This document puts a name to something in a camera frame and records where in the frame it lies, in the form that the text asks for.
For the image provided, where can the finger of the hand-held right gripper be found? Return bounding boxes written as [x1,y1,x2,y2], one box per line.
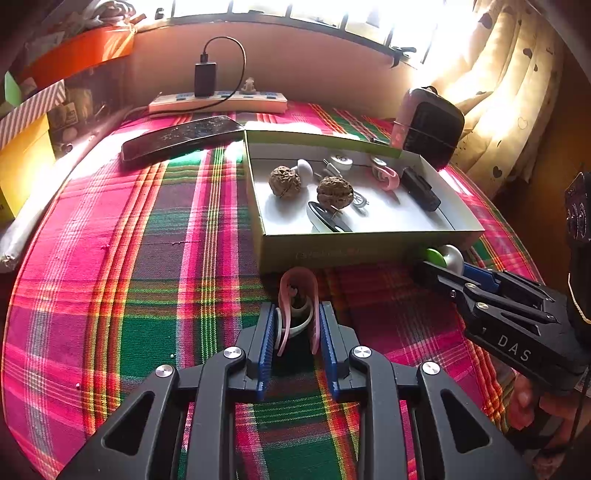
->
[413,259,557,330]
[462,263,555,303]

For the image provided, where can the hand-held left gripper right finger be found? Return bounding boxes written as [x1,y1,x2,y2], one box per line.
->
[318,301,536,480]

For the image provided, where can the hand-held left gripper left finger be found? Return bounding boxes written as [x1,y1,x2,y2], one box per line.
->
[55,302,278,480]

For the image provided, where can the green and white mushroom-shaped hook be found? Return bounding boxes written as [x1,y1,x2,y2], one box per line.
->
[418,244,465,278]

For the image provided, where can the pink plastic hook clip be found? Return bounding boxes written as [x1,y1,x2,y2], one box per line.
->
[372,165,400,192]
[277,267,321,356]

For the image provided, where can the black rectangular clip device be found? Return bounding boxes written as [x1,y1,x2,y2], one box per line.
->
[402,167,443,212]

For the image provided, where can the green and white cardboard box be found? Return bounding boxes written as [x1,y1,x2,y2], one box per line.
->
[243,129,485,275]

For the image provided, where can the white usb cable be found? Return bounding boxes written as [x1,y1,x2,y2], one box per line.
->
[322,156,389,217]

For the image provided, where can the black oval gadget white buttons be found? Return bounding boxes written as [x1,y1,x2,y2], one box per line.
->
[306,200,354,233]

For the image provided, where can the brown walnut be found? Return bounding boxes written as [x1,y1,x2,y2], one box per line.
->
[316,175,355,209]
[269,166,304,199]

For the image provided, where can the person's right hand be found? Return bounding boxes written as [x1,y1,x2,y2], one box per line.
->
[510,374,591,433]

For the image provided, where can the pink and black space heater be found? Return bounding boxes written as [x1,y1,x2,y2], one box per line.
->
[390,86,465,171]

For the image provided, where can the cream curtain with hearts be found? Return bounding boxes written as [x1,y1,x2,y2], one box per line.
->
[429,0,566,199]

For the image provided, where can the black smartphone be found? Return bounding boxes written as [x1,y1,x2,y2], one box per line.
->
[121,115,245,168]

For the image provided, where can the black window clip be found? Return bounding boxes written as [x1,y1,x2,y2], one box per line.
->
[390,45,419,70]

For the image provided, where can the white power strip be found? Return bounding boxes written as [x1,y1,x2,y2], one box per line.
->
[148,90,288,114]

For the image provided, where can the black charger adapter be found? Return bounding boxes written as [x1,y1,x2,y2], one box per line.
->
[194,62,218,97]

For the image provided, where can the barred window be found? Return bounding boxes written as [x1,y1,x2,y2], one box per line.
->
[139,0,462,61]

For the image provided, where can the clear storage container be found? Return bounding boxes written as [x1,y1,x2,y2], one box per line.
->
[48,76,123,155]

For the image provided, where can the yellow box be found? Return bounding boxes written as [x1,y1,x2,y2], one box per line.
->
[0,113,57,224]

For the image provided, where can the striped box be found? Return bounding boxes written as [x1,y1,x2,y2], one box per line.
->
[0,79,66,151]

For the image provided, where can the white plastic bag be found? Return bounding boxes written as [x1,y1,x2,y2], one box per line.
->
[88,0,134,24]

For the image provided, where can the black charger cable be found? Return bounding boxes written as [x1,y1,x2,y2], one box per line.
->
[198,36,247,112]

